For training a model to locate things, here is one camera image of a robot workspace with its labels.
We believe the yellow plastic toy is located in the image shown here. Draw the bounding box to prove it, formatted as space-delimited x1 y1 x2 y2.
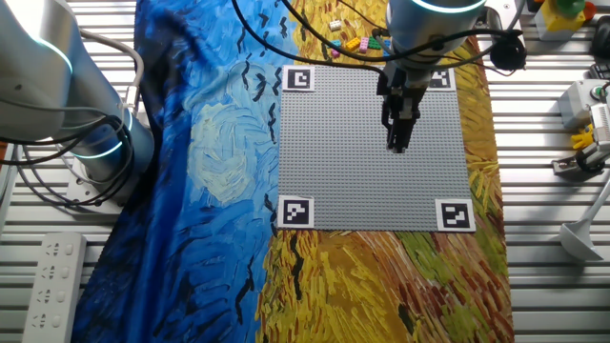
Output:
570 123 596 151

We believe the white power strip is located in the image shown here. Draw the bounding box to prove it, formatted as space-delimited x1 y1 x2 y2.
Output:
21 232 88 343

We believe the thick grey cable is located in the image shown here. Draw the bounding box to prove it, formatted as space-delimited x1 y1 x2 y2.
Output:
78 29 146 118

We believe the black keypad device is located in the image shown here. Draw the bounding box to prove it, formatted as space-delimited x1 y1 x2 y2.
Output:
588 61 610 81

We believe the grey bracket black ring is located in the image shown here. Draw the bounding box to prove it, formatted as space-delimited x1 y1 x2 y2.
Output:
551 142 610 181

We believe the black round object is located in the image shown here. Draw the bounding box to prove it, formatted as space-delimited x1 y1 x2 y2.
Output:
590 28 610 59

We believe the black cable bundle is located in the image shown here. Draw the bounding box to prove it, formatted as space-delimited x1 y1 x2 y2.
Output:
0 97 139 209

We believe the silver robot mounting plate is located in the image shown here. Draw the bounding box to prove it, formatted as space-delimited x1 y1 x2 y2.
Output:
65 156 126 215

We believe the grey Lego baseplate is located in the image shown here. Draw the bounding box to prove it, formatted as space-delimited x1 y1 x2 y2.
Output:
275 64 478 233

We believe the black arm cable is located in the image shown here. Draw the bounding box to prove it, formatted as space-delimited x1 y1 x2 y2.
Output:
279 0 525 66
231 0 390 80

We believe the white ribbed device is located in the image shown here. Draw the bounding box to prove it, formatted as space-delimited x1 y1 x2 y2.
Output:
589 102 610 153

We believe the white box green button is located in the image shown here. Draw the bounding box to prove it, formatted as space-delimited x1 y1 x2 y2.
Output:
557 78 607 131

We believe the black white fiducial marker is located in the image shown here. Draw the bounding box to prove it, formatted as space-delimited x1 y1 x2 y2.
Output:
276 194 316 231
427 68 458 92
435 198 477 233
281 64 316 92

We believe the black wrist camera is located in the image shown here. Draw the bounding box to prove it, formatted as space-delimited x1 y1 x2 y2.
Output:
489 35 528 72

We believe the silver camera bracket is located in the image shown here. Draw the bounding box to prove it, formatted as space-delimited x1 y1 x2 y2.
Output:
483 0 528 39

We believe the yellow green toy block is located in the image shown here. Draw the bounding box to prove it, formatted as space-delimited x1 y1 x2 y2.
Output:
540 0 598 34

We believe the painted print tablecloth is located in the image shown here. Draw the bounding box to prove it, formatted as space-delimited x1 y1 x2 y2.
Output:
71 0 516 343

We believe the white dome lamp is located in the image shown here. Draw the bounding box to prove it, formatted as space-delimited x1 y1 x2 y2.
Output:
559 175 610 262

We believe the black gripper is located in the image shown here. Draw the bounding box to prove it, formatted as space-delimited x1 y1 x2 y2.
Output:
376 64 433 153

